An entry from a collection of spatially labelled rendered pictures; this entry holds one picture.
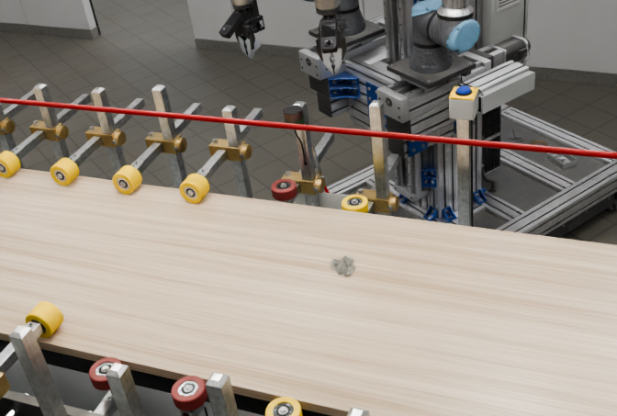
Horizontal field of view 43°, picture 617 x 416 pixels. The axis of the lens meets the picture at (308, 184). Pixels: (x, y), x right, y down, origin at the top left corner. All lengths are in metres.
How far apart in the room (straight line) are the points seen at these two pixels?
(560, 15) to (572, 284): 2.96
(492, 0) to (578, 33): 1.84
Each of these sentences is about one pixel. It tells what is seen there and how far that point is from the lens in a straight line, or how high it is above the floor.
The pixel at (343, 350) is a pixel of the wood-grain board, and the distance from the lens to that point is 1.91.
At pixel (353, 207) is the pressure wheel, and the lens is 2.35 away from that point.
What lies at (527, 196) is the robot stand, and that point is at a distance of 3.60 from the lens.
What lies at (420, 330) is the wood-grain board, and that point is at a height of 0.90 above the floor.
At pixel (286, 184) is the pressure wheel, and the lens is 2.50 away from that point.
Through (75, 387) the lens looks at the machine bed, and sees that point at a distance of 2.26.
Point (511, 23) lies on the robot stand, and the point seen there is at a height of 1.01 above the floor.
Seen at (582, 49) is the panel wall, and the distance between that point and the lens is 4.94.
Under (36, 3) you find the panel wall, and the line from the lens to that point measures 6.83.
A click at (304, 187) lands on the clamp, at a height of 0.84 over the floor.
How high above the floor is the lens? 2.26
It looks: 33 degrees down
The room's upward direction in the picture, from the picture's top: 8 degrees counter-clockwise
